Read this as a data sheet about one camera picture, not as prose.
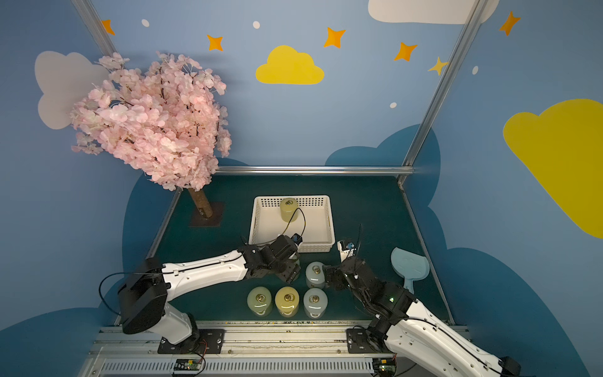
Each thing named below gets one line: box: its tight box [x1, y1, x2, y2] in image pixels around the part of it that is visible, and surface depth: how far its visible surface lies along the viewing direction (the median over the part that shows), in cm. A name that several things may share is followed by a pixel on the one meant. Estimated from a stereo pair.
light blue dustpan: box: [391, 246, 431, 294], surface depth 94 cm
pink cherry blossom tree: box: [71, 51, 233, 193], surface depth 66 cm
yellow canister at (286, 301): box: [274, 285, 300, 319], surface depth 77 cm
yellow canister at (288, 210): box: [280, 197, 300, 223], surface depth 104 cm
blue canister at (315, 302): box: [303, 287, 329, 320], surface depth 77 cm
